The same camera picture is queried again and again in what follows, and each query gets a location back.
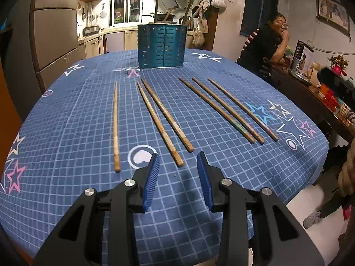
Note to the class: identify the silver refrigerator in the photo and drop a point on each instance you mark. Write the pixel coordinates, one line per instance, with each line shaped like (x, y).
(35, 51)

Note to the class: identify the operator right hand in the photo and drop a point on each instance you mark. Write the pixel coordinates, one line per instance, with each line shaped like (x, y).
(346, 177)

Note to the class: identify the framed wall picture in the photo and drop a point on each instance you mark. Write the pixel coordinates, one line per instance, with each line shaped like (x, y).
(334, 14)

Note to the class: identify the silver toaster oven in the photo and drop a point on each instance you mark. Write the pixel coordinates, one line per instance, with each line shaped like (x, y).
(90, 30)

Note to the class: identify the blue star grid tablecloth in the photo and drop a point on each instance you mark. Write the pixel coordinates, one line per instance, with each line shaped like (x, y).
(65, 145)

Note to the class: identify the light bamboo chopstick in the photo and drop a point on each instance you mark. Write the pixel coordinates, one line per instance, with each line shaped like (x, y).
(116, 152)
(174, 153)

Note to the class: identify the dark wooden side table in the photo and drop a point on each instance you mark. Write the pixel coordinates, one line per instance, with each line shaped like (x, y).
(308, 100)

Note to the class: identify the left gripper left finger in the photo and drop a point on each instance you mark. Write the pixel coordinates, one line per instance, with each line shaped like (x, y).
(77, 238)

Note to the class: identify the teal perforated utensil holder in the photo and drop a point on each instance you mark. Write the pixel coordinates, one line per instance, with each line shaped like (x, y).
(161, 45)

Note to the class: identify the seated person black top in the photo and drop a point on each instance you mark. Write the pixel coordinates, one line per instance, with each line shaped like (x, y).
(265, 47)

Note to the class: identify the kitchen window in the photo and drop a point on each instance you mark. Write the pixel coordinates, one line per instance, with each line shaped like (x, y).
(125, 11)

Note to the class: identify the orange wooden cabinet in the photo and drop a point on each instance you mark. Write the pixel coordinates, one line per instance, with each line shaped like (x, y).
(10, 122)

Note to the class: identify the black wok on stove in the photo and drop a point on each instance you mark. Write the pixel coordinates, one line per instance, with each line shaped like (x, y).
(161, 17)

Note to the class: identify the hanging white plastic bag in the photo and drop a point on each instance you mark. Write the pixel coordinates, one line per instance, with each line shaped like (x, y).
(220, 4)

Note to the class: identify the dark patterned chopstick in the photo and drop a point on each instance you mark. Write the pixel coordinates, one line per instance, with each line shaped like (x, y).
(240, 119)
(227, 117)
(246, 110)

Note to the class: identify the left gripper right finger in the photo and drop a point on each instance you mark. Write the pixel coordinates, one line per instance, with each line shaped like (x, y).
(254, 221)

